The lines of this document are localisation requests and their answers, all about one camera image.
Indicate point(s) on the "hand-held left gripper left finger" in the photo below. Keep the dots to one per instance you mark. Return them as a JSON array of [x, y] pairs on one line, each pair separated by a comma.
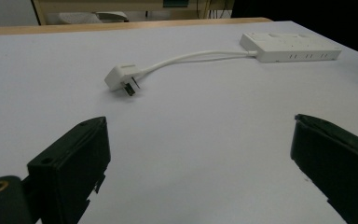
[[70, 165]]

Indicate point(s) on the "white power plug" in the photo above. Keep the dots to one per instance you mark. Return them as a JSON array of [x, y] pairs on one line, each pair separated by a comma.
[[121, 77]]

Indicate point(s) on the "white power strip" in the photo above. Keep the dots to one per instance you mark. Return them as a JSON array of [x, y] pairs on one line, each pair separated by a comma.
[[289, 46]]

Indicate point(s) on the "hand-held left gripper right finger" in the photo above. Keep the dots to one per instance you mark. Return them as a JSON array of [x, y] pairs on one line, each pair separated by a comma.
[[338, 161]]

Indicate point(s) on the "grey office chair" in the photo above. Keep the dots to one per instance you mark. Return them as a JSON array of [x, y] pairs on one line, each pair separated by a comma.
[[96, 17]]

